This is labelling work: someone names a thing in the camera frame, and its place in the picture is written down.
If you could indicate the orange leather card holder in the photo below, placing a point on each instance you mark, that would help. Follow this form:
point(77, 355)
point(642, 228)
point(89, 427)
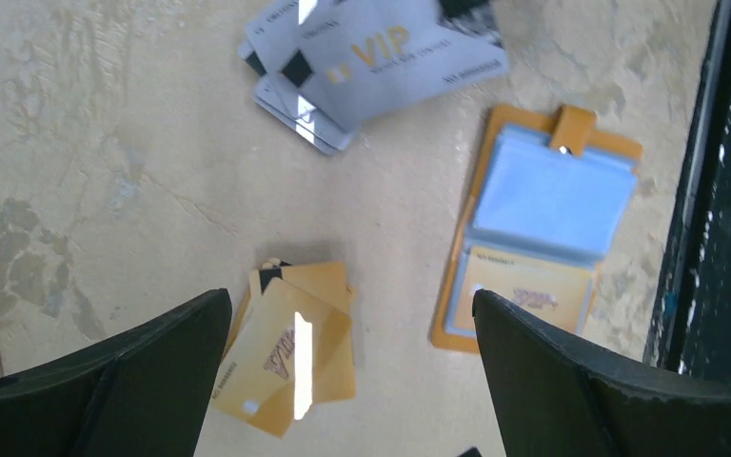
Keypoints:
point(549, 186)

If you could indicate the single gold card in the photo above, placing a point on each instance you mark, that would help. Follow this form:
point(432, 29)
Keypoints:
point(554, 292)

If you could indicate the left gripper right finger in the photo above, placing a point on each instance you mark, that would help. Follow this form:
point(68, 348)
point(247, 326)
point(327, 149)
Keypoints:
point(557, 394)

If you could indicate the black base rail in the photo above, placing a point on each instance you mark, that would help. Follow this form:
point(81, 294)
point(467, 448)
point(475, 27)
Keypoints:
point(690, 326)

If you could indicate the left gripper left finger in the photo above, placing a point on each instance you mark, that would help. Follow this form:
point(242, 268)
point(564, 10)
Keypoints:
point(142, 392)

